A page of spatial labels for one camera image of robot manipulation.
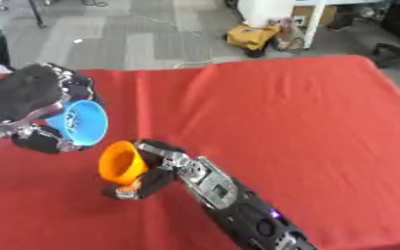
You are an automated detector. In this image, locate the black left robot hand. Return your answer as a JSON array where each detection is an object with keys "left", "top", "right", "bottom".
[{"left": 0, "top": 62, "right": 103, "bottom": 155}]

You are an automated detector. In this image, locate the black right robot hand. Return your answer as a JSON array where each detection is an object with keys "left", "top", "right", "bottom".
[{"left": 100, "top": 139, "right": 195, "bottom": 200}]

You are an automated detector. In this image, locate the orange plastic cup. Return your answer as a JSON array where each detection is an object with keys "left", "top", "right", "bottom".
[{"left": 98, "top": 140, "right": 151, "bottom": 187}]

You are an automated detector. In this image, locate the blue plastic cup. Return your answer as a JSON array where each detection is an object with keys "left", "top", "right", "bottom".
[{"left": 44, "top": 99, "right": 110, "bottom": 146}]

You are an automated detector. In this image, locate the black tripod leg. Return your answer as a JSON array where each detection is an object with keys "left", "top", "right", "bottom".
[{"left": 27, "top": 0, "right": 47, "bottom": 29}]

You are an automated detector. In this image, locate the yellow bag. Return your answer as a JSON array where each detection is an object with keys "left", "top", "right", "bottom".
[{"left": 225, "top": 23, "right": 282, "bottom": 52}]

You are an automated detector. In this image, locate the white table leg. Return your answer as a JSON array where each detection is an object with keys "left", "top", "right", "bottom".
[{"left": 302, "top": 0, "right": 329, "bottom": 50}]

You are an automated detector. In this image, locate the cardboard box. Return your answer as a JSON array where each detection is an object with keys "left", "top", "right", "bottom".
[{"left": 290, "top": 5, "right": 339, "bottom": 27}]

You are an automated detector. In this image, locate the dark bag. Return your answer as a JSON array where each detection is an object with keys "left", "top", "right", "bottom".
[{"left": 371, "top": 42, "right": 400, "bottom": 69}]

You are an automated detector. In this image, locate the white cable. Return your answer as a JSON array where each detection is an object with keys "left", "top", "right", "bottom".
[{"left": 123, "top": 9, "right": 234, "bottom": 67}]

